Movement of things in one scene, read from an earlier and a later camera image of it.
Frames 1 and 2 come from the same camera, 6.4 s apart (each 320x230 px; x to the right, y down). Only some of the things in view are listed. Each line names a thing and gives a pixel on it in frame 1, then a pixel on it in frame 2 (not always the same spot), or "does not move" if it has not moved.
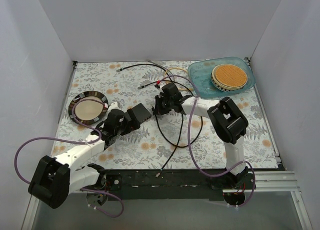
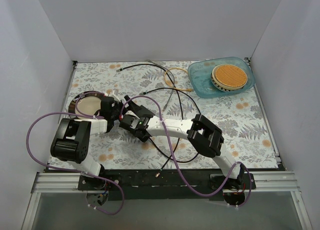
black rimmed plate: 87,112 does not move
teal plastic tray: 200,72 does not move
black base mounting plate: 173,184 does not move
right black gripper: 158,107 to 138,110
